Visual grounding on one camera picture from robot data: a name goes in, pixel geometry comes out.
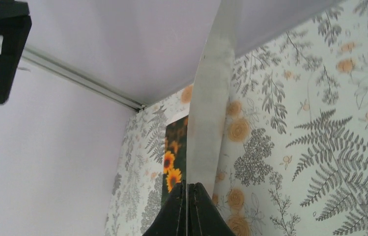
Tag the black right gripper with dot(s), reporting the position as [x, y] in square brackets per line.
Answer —
[15, 25]

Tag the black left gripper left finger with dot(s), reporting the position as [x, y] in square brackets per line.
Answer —
[172, 217]

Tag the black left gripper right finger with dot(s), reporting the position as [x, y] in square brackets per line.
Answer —
[203, 217]

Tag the sunflower photo print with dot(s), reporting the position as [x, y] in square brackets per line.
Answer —
[174, 170]

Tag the white mat board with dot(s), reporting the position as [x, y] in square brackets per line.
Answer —
[207, 112]

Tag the floral patterned tablecloth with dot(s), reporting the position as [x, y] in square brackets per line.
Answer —
[294, 158]

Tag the right aluminium corner post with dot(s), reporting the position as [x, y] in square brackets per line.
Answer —
[33, 56]

